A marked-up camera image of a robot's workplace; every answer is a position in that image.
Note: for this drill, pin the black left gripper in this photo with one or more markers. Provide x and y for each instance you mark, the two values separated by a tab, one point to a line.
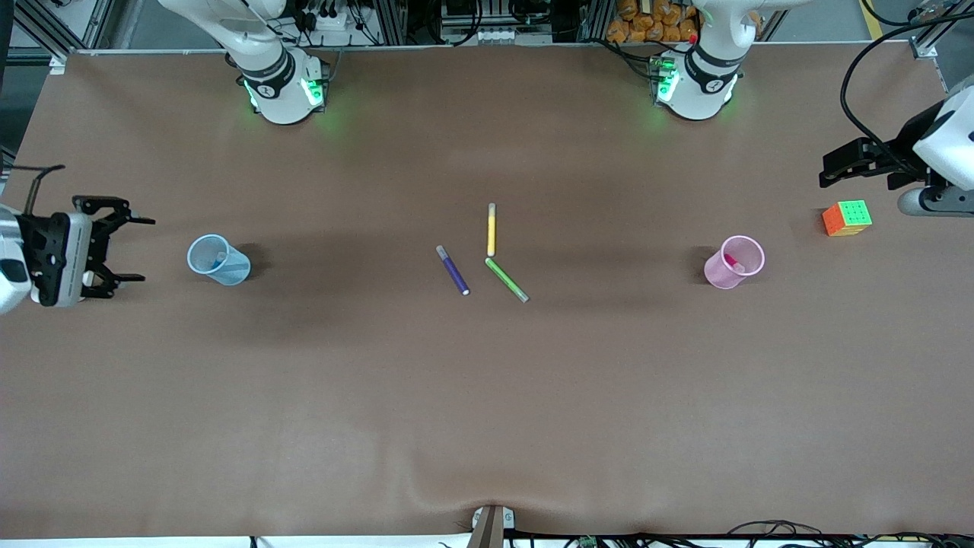
896	146

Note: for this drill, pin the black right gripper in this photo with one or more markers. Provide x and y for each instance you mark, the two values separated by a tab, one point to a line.
102	245

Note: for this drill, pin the blue marker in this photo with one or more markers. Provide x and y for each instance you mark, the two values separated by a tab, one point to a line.
219	259

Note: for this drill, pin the pink marker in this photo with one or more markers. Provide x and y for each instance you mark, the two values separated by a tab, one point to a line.
734	264

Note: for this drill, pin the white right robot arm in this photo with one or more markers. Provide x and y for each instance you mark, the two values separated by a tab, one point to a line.
278	95

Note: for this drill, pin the colourful puzzle cube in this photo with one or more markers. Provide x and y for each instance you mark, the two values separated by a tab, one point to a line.
852	217

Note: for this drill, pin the light blue cup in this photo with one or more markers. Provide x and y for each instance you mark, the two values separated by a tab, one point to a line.
234	270

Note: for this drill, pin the pink mesh cup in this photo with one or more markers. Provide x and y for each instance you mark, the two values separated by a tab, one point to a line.
723	272

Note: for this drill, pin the orange items pile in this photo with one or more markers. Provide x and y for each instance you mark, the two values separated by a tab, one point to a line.
639	27

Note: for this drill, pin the white power strip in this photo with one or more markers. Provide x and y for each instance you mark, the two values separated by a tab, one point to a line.
335	21

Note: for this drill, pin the purple marker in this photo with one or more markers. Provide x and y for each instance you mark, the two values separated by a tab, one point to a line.
453	272

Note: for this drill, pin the yellow marker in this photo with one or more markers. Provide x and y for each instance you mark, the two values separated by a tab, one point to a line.
491	232

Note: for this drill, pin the green marker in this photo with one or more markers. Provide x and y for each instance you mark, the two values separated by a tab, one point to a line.
504	278

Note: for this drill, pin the aluminium frame post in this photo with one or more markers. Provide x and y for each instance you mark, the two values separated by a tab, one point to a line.
46	38
934	32

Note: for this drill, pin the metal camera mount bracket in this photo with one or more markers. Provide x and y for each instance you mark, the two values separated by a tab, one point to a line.
487	529

